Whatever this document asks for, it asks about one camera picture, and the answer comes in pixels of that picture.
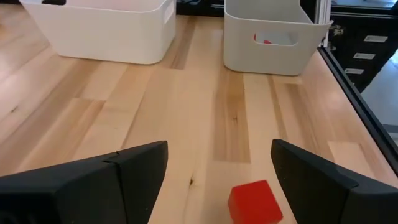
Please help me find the red cube block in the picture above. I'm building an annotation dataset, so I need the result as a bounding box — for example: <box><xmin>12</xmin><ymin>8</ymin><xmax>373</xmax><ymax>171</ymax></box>
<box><xmin>227</xmin><ymin>179</ymin><xmax>284</xmax><ymax>224</ymax></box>

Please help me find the gray plastic bin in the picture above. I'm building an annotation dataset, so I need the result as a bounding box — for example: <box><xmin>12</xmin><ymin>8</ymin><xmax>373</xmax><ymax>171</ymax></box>
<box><xmin>223</xmin><ymin>0</ymin><xmax>333</xmax><ymax>77</ymax></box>

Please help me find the white plastic bin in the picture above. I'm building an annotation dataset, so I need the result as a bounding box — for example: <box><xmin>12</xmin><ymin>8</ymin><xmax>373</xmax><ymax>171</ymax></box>
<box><xmin>19</xmin><ymin>0</ymin><xmax>177</xmax><ymax>65</ymax></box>

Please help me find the black drawer cabinet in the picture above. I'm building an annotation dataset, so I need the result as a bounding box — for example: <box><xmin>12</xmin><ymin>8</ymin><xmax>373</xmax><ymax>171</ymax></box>
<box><xmin>328</xmin><ymin>14</ymin><xmax>398</xmax><ymax>93</ymax></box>

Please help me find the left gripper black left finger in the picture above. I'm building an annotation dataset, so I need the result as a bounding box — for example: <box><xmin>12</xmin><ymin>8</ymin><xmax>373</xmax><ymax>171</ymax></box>
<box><xmin>0</xmin><ymin>140</ymin><xmax>169</xmax><ymax>224</ymax></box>

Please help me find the silver aluminium extrusion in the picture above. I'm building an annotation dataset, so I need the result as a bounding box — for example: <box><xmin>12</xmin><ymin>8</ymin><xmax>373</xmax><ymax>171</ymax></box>
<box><xmin>313</xmin><ymin>0</ymin><xmax>333</xmax><ymax>47</ymax></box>

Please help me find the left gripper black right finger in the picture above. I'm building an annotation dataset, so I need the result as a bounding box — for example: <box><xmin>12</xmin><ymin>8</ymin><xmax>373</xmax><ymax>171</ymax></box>
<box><xmin>270</xmin><ymin>138</ymin><xmax>398</xmax><ymax>224</ymax></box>

